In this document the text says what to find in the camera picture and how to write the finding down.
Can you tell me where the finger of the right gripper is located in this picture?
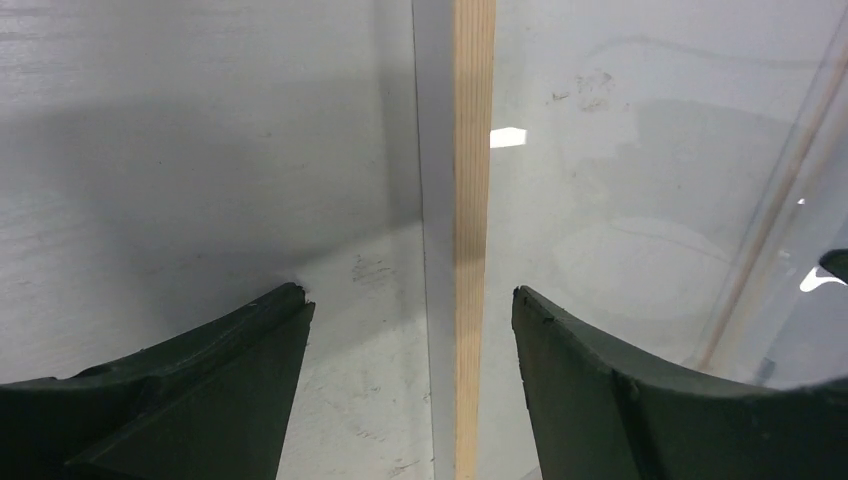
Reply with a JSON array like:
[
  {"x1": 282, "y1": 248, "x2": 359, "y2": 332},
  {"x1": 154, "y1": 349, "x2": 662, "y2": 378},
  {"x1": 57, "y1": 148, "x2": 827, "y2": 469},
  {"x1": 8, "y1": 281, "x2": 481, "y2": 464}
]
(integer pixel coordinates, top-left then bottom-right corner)
[{"x1": 819, "y1": 248, "x2": 848, "y2": 284}]

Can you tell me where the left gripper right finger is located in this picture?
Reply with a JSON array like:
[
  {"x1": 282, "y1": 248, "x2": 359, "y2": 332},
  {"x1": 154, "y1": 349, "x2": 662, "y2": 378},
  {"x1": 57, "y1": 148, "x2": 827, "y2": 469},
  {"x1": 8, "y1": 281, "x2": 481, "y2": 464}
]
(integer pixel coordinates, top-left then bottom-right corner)
[{"x1": 512, "y1": 286, "x2": 847, "y2": 479}]

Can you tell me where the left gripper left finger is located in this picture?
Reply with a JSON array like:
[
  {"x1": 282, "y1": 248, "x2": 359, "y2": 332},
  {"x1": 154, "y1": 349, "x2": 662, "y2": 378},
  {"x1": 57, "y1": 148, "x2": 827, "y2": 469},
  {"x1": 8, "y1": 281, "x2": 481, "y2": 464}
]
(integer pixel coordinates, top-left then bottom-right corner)
[{"x1": 1, "y1": 283, "x2": 315, "y2": 479}]

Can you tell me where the clear acrylic sheet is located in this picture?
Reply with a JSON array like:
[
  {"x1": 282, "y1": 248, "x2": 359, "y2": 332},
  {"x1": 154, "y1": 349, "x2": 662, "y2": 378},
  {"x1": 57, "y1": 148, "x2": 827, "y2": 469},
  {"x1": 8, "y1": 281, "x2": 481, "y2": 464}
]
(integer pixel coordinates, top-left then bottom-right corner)
[{"x1": 476, "y1": 0, "x2": 847, "y2": 479}]

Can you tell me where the white wooden picture frame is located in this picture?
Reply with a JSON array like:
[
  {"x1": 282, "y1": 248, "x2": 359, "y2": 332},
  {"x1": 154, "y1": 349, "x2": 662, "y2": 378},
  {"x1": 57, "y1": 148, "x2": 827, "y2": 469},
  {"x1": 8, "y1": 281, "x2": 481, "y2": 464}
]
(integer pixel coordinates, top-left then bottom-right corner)
[{"x1": 412, "y1": 1, "x2": 496, "y2": 479}]

